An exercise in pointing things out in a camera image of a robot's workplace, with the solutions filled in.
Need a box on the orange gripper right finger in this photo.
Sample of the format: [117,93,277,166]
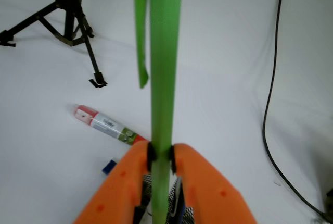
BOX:
[171,143,256,223]

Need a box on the black cable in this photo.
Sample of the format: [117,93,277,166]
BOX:
[262,0,333,222]

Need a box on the black tripod stand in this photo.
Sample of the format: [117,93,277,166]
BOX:
[1,0,107,88]

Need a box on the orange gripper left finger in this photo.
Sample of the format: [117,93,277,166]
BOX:
[72,140,157,224]

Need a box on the red cap marker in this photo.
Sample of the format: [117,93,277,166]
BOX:
[74,105,147,145]

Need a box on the black mesh pen holder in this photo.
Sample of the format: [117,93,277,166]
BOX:
[133,175,195,223]

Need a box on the blue cap marker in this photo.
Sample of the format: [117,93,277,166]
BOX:
[102,160,117,175]

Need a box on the green mechanical pencil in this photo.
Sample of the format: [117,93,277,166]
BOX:
[134,0,181,223]

